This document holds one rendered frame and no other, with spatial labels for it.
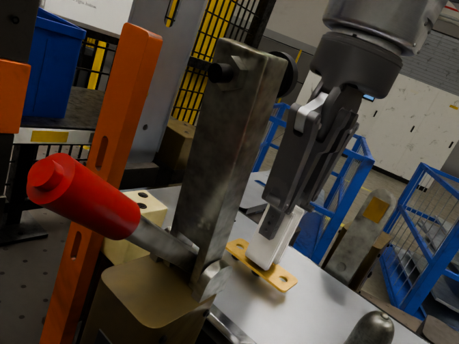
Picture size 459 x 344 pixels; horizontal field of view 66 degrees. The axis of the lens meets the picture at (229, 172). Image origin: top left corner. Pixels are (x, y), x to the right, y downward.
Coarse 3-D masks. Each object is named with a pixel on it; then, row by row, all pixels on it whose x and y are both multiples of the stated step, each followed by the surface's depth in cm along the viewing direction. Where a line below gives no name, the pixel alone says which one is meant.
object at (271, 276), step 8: (240, 240) 42; (232, 248) 39; (240, 256) 38; (248, 264) 38; (256, 264) 38; (272, 264) 39; (256, 272) 37; (264, 272) 37; (272, 272) 38; (280, 272) 38; (288, 272) 39; (272, 280) 36; (280, 280) 37; (288, 280) 38; (296, 280) 38; (280, 288) 36; (288, 288) 36
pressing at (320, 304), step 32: (160, 192) 49; (256, 224) 51; (224, 256) 40; (288, 256) 46; (256, 288) 37; (320, 288) 41; (224, 320) 30; (256, 320) 32; (288, 320) 34; (320, 320) 36; (352, 320) 38
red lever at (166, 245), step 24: (48, 168) 13; (72, 168) 14; (48, 192) 13; (72, 192) 13; (96, 192) 15; (120, 192) 17; (72, 216) 14; (96, 216) 15; (120, 216) 16; (144, 216) 20; (144, 240) 19; (168, 240) 21; (192, 264) 25
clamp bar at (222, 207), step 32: (224, 64) 18; (256, 64) 18; (288, 64) 21; (224, 96) 20; (256, 96) 19; (224, 128) 20; (256, 128) 20; (192, 160) 22; (224, 160) 21; (192, 192) 23; (224, 192) 21; (192, 224) 24; (224, 224) 23; (192, 288) 25
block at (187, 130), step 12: (168, 132) 58; (180, 132) 58; (192, 132) 60; (168, 144) 59; (180, 144) 57; (156, 156) 60; (168, 156) 59; (180, 156) 58; (168, 168) 59; (180, 168) 59; (156, 180) 61; (168, 180) 60; (180, 180) 62
